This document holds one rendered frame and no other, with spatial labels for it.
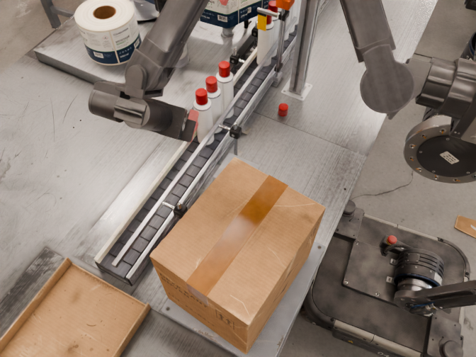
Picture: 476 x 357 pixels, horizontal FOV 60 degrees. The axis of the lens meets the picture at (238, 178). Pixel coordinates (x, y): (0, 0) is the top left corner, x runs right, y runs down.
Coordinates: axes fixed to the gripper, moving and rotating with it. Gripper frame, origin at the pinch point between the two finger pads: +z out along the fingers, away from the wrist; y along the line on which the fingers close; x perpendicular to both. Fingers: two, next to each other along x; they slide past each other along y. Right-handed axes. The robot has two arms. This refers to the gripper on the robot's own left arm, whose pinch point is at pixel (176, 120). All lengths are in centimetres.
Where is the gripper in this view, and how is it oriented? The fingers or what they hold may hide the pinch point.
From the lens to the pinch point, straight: 97.1
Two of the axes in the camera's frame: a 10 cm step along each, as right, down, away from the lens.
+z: 2.4, -0.6, 9.7
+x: -2.7, 9.6, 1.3
